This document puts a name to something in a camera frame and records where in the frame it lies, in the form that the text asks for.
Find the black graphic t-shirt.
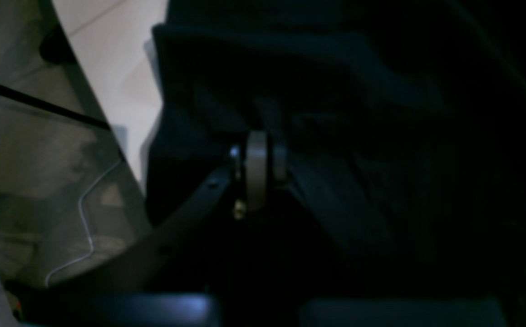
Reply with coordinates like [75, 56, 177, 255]
[145, 0, 526, 297]

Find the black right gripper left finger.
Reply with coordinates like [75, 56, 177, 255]
[18, 131, 270, 327]

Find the white cable on floor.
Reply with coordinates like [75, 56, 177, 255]
[45, 157, 125, 287]

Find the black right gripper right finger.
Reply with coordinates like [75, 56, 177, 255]
[290, 137, 511, 327]

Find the black braided cable sleeve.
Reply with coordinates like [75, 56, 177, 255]
[0, 73, 111, 131]

